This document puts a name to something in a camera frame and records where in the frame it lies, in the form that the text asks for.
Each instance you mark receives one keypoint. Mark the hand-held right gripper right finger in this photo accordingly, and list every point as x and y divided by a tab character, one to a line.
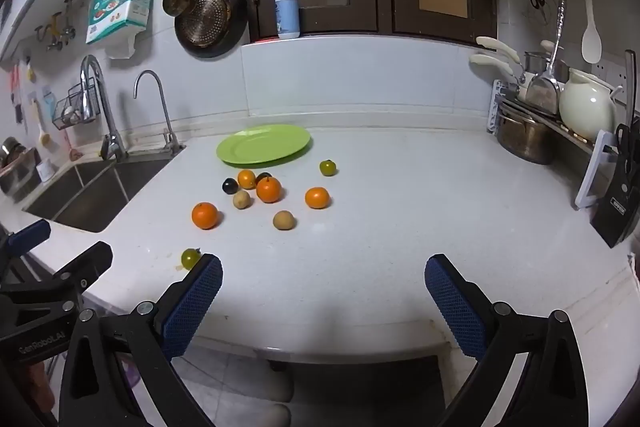
455	307

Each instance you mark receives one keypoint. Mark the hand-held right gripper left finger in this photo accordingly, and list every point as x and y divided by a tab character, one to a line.
192	307

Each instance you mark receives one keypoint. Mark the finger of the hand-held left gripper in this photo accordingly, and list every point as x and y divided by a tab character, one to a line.
30	237
85	264

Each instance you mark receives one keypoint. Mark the green tomato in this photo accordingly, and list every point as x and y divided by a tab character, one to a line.
190	259
327	167

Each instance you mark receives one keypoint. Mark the orange tangerine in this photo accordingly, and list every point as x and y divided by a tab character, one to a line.
246	179
317	198
205	215
268	190

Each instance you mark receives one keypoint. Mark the tan longan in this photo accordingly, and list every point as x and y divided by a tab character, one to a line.
283	220
241	200

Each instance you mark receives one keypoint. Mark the dark purple plum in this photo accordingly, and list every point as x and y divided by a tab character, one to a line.
229	186
263	176

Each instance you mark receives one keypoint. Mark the green plate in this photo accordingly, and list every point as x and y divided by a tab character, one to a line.
260	144

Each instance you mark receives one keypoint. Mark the stainless steel sink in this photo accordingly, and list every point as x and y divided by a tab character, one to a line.
85	197

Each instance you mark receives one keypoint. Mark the small white cup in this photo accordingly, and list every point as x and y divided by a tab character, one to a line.
45	170

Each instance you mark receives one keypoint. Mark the steel pot with lid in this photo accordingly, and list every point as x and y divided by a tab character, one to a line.
12	162

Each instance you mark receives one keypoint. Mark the hanging dish brush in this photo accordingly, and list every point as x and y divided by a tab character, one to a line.
42	134

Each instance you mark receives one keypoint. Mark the tall chrome faucet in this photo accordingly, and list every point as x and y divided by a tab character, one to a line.
109	129

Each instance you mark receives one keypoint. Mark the thin gooseneck faucet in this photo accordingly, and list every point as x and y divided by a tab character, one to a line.
165	117

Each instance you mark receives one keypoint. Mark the stainless steel pot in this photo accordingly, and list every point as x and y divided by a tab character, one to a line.
525	137

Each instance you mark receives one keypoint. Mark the black knife block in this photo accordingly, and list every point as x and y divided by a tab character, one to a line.
617	202

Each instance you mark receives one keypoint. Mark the white dish rack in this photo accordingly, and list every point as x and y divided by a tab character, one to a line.
495	107

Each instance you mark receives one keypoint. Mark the metal spatula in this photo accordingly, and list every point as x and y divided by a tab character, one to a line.
542	94

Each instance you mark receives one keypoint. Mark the white ceramic jar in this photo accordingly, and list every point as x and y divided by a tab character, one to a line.
587	109

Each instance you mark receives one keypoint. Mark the teal tissue package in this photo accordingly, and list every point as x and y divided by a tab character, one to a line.
120	2

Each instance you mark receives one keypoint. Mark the black frying pan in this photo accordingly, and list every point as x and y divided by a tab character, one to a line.
210	24

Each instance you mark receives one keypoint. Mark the black sharpening rod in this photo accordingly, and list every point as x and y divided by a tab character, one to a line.
631	82

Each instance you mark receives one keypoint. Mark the white rice paddle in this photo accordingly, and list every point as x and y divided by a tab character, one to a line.
591	42

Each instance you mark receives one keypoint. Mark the white pump bottle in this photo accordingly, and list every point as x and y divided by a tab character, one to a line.
287	14

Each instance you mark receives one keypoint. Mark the metal wall hooks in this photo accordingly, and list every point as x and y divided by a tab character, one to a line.
55	29

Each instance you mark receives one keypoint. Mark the wall power outlet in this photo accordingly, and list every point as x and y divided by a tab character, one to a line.
610	71

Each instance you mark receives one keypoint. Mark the black wall scissors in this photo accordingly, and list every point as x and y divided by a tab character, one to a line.
538	2

